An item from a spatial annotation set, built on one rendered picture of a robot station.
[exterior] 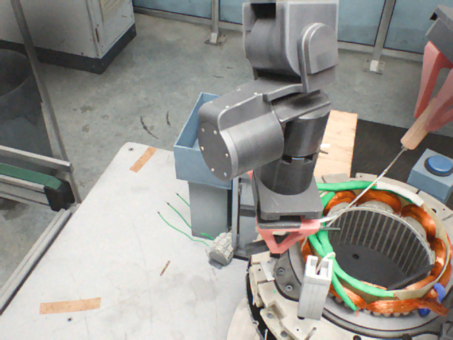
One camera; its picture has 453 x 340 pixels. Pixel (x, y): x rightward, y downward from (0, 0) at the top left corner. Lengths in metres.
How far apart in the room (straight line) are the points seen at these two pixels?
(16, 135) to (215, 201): 1.28
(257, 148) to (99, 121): 2.28
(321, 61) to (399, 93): 2.54
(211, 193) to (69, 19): 2.08
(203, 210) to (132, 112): 1.74
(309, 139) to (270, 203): 0.08
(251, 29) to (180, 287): 0.66
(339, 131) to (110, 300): 0.55
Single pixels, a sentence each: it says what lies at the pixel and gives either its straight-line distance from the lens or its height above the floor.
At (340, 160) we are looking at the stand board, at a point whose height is 1.07.
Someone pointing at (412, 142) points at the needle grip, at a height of 1.31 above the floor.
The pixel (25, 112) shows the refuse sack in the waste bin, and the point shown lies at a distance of 2.08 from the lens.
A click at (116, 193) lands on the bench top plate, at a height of 0.78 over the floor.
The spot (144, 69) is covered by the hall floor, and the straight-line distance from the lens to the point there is 3.02.
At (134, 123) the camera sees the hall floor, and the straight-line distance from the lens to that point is 2.62.
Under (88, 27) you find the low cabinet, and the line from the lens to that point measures 2.87.
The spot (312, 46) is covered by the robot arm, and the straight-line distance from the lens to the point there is 0.43.
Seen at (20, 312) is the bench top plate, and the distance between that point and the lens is 1.06.
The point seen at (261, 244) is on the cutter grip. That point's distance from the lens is 0.58.
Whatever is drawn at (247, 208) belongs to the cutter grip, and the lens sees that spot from 0.62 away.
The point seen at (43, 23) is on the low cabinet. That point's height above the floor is 0.28.
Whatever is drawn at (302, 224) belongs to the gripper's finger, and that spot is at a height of 1.23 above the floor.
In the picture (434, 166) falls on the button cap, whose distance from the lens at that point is 0.94.
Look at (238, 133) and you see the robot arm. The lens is 0.42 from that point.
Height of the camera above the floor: 1.65
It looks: 45 degrees down
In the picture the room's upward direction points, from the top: 1 degrees clockwise
